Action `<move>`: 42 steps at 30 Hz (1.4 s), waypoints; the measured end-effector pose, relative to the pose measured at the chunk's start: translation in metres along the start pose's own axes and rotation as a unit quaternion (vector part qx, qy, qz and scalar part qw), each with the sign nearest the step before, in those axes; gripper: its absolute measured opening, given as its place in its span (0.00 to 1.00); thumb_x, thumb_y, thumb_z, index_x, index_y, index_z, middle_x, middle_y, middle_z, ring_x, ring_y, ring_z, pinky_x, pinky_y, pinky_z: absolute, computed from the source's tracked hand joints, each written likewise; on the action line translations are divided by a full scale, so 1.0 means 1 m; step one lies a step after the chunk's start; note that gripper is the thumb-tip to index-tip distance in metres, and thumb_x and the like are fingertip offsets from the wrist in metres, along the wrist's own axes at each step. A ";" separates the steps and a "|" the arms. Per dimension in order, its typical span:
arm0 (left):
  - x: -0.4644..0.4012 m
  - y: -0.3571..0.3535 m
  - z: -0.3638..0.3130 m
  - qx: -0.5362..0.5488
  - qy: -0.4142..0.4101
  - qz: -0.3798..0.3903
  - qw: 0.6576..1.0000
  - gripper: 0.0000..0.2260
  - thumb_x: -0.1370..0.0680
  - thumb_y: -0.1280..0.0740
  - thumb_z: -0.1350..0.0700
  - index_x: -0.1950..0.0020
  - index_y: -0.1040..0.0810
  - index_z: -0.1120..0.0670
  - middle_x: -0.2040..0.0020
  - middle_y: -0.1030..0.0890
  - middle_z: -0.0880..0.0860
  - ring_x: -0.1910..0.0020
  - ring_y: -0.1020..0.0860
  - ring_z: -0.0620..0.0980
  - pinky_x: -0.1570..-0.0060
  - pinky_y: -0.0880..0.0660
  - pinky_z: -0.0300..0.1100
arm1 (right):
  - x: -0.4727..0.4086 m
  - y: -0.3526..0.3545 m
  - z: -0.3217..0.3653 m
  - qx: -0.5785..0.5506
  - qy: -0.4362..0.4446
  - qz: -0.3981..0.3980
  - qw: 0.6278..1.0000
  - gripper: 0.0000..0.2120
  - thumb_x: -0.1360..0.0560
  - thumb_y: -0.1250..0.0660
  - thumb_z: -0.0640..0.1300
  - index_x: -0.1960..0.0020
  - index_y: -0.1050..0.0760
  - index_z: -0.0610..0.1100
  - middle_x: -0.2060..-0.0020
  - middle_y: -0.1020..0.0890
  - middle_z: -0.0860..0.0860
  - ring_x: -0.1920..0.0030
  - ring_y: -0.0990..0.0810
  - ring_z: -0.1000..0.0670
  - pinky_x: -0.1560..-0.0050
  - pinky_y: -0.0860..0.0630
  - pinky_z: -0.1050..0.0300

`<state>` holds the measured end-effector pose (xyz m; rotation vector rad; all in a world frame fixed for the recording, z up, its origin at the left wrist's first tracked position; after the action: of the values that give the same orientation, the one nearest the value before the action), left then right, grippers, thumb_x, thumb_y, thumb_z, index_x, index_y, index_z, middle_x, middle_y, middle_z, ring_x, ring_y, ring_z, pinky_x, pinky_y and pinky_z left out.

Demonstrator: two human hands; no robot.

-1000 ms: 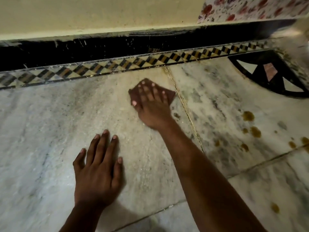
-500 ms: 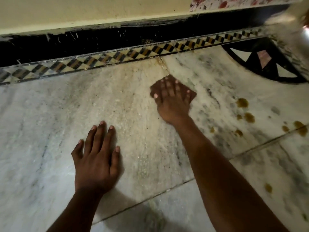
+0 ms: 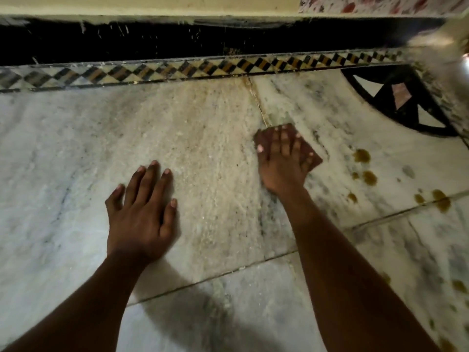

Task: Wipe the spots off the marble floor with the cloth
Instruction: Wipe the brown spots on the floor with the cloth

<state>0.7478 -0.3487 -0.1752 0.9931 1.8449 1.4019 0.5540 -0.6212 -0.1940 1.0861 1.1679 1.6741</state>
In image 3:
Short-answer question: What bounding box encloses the person's left hand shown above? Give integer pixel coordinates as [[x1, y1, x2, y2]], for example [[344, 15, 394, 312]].
[[105, 160, 179, 263]]

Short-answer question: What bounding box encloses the red floral white cloth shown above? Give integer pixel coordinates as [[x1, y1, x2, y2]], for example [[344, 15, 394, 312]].
[[298, 0, 469, 16]]

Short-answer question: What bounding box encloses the person's left forearm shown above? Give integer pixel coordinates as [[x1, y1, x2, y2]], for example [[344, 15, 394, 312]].
[[0, 251, 160, 352]]

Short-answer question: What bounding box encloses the person's right forearm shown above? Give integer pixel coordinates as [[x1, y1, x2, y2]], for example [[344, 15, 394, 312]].
[[276, 186, 442, 352]]

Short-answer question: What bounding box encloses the person's right hand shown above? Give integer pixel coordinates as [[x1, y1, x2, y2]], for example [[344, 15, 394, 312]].
[[256, 126, 315, 196]]

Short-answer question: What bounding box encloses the brown scrub pad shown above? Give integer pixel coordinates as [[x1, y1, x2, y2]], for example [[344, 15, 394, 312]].
[[254, 123, 324, 173]]

